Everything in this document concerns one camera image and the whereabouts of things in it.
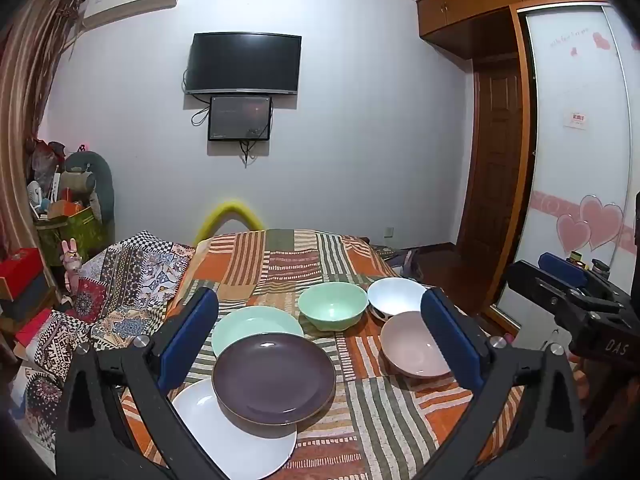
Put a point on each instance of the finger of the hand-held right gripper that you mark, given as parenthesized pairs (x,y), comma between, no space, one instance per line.
(535,280)
(560,266)

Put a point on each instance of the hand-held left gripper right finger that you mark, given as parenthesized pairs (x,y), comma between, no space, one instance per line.
(450,340)

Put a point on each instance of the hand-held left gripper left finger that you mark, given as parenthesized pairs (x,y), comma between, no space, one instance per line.
(187,335)

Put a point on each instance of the pink bowl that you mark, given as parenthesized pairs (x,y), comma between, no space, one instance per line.
(410,345)

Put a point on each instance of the pale green plate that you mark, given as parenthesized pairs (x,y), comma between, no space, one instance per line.
(250,322)

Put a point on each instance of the white spotted bowl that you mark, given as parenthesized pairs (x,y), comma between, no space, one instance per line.
(395,295)

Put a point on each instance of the purple plate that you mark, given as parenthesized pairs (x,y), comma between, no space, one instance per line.
(272,380)

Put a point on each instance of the white plate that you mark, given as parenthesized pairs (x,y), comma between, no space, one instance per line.
(225,435)

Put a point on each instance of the pale green bowl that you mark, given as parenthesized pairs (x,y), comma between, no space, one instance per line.
(332,305)

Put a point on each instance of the white plastic cabinet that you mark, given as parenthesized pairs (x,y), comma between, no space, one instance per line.
(520,315)

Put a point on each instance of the patterned patchwork blanket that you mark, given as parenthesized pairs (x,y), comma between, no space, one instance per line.
(135,270)

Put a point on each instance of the purple bag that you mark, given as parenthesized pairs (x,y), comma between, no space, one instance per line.
(411,265)

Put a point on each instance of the white heart-print wardrobe door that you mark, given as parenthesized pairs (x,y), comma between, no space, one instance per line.
(575,175)

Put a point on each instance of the brown wooden door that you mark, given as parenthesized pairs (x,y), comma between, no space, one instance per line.
(492,160)

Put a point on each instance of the yellow foam tube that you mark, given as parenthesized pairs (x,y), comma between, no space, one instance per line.
(232,207)

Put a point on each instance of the striped patchwork tablecloth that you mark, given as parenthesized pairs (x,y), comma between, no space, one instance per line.
(300,260)

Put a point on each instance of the pink rabbit toy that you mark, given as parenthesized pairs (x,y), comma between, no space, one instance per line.
(71,260)

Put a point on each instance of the green cardboard box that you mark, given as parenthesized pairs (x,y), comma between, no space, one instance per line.
(80,235)

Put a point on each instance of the small paper label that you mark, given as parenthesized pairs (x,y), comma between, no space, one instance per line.
(576,120)

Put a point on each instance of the dark blue box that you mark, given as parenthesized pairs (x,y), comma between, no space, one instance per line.
(30,300)

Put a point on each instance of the red box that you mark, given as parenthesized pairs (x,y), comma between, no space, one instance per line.
(20,270)

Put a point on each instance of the red plastic bag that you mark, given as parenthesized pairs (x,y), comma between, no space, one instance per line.
(45,160)

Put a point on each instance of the wooden overhead cabinet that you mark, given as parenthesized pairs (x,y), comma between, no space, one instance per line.
(465,5)

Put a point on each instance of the striped brown curtain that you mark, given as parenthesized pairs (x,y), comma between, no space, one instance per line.
(25,85)

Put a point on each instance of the white air conditioner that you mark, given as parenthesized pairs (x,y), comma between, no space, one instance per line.
(130,5)

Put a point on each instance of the white wall socket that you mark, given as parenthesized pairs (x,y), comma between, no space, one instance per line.
(388,232)

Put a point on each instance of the small black wall monitor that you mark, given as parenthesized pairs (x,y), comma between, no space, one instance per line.
(240,117)

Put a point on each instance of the black wall television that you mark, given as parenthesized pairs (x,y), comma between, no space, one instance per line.
(242,62)

